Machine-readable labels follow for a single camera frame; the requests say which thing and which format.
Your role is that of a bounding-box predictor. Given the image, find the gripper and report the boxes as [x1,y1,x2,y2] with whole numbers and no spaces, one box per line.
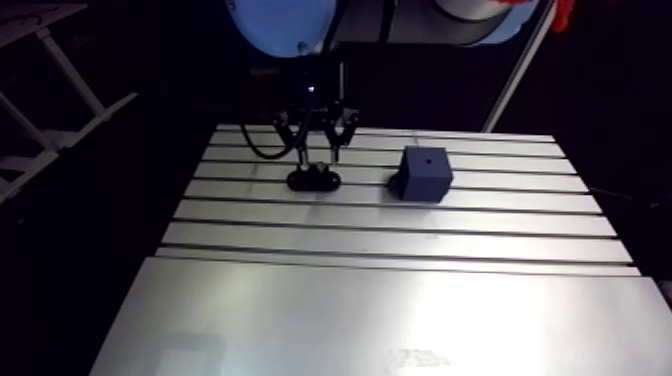
[271,55,362,169]

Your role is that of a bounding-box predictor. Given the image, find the black oval holder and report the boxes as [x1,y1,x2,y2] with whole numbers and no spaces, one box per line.
[285,162,343,193]

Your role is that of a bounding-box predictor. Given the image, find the dark blue-grey block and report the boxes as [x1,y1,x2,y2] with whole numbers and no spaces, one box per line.
[387,145,454,204]

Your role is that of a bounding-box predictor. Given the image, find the red object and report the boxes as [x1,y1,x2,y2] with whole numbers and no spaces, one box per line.
[550,0,577,34]

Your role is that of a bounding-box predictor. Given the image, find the black cable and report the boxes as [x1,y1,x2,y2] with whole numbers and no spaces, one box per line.
[239,94,316,161]

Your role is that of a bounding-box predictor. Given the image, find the pale slanted post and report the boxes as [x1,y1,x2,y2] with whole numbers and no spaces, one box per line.
[481,0,558,134]

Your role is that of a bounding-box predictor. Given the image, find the white metal frame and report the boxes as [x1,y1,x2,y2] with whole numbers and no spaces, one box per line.
[0,2,139,206]

